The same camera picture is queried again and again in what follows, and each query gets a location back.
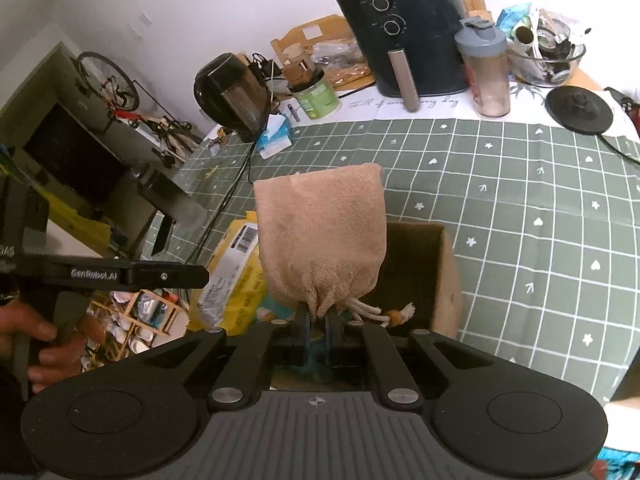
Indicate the wooden floor rack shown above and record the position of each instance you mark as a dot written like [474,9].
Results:
[140,320]

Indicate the white printed cloth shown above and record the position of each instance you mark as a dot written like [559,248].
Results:
[440,110]

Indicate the black television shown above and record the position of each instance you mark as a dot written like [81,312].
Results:
[75,155]

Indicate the glass bowl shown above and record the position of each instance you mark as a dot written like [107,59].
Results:
[547,60]

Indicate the blue white tissue pack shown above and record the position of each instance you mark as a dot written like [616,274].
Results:
[274,135]

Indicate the person's left hand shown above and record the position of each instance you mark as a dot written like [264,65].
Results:
[55,360]

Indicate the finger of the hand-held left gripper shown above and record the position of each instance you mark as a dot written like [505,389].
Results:
[170,276]

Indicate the cardboard box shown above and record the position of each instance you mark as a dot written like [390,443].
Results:
[430,270]

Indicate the clear snack bag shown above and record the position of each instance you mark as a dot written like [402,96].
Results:
[345,67]

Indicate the black electric kettle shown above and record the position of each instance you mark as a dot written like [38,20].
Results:
[230,95]

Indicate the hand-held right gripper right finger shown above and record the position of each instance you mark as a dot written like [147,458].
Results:
[334,332]

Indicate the yellow packet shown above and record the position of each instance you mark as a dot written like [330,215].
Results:
[230,280]

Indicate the dark blue air fryer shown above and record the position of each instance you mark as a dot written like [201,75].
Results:
[425,35]

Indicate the clear shaker bottle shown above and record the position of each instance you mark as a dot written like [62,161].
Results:
[485,70]

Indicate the brown lidded jar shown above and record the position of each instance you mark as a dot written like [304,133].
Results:
[299,65]

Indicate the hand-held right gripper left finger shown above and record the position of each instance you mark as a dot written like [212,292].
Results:
[301,332]

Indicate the green lidded tub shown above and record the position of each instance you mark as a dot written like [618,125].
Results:
[317,100]

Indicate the bicycle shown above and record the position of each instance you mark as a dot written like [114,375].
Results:
[125,105]

